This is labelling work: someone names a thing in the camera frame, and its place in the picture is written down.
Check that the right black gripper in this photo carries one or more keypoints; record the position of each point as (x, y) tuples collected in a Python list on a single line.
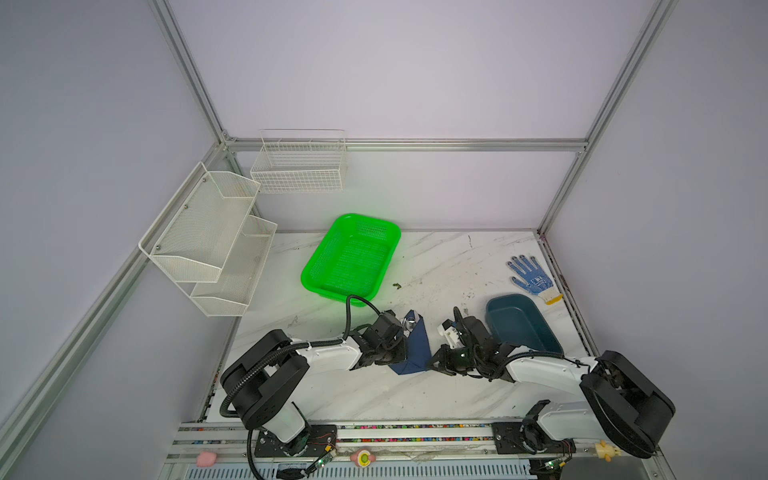
[(443, 360)]

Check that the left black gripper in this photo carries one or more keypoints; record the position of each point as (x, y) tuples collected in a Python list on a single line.
[(401, 355)]

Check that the dark blue paper napkin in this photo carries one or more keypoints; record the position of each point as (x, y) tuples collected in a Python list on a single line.
[(417, 346)]

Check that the dark teal plastic tray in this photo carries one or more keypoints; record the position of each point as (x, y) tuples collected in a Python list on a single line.
[(515, 319)]

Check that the green plastic perforated basket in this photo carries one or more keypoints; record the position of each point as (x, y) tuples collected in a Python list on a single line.
[(352, 258)]

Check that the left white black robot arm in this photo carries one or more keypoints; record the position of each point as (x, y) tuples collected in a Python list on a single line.
[(259, 385)]

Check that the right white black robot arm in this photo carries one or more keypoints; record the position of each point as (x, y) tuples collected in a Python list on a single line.
[(607, 397)]

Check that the blue white work glove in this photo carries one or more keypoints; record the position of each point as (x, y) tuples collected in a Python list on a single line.
[(530, 276)]

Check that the pink green round toy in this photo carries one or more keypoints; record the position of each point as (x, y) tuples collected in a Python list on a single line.
[(363, 458)]

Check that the yellow toy figure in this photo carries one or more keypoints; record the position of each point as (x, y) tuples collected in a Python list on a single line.
[(607, 451)]

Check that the white mesh two-tier shelf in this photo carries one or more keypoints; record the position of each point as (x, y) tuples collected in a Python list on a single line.
[(210, 243)]

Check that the pink toy figure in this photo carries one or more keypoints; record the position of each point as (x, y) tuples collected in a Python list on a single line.
[(206, 459)]

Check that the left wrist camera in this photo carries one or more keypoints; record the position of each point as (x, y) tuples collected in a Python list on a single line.
[(389, 331)]

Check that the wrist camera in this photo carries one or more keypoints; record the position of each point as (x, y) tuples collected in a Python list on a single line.
[(389, 331), (461, 331)]

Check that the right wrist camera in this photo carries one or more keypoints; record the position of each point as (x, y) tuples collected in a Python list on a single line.
[(461, 331)]

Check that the aluminium front rail frame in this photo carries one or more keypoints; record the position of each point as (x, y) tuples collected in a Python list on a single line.
[(438, 449)]

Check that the white wire wall basket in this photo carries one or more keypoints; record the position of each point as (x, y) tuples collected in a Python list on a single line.
[(301, 161)]

